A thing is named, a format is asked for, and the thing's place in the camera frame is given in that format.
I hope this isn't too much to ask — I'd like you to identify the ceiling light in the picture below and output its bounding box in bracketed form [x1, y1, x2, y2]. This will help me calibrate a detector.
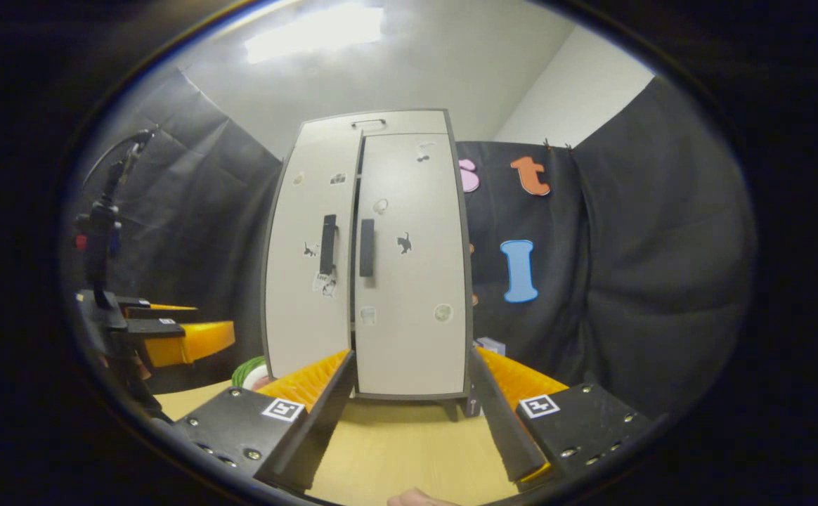
[244, 6, 385, 64]

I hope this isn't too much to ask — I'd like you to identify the white shoe cabinet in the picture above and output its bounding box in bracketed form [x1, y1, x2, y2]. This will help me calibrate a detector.
[261, 108, 474, 401]

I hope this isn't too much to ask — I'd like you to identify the green watermelon slice toy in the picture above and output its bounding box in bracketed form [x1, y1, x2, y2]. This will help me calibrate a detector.
[232, 356, 273, 391]

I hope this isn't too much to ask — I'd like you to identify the black backdrop cloth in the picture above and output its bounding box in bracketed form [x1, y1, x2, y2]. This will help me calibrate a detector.
[65, 67, 758, 422]

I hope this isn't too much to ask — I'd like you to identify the white shoe cabinet door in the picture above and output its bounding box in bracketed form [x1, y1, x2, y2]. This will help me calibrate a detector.
[265, 130, 364, 380]
[353, 132, 472, 398]

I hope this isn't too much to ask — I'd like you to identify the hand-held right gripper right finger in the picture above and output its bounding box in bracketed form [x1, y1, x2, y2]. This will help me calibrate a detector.
[467, 346, 656, 493]

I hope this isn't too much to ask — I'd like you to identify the white cabinet drawer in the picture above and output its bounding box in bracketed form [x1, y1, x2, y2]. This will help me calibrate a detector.
[300, 109, 450, 138]

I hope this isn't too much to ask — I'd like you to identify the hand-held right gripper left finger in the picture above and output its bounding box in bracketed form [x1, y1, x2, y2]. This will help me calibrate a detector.
[170, 349, 357, 493]

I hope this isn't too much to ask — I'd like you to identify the black door handle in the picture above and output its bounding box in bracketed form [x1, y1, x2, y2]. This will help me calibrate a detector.
[320, 214, 337, 275]
[360, 219, 375, 278]

